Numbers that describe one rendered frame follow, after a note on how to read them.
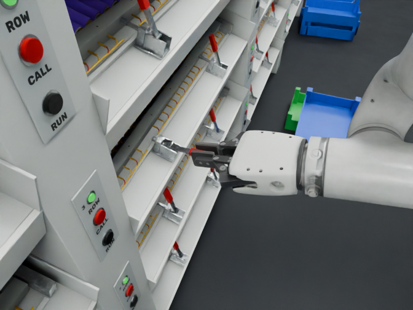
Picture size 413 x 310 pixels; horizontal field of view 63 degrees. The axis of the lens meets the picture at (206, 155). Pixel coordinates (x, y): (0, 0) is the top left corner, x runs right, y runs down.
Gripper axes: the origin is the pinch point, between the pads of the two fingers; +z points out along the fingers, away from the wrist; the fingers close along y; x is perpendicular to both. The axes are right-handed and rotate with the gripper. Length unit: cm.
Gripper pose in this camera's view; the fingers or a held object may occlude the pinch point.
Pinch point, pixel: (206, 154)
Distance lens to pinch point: 54.8
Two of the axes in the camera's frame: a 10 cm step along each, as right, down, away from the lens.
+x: -2.0, -7.3, -6.5
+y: 3.5, -6.8, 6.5
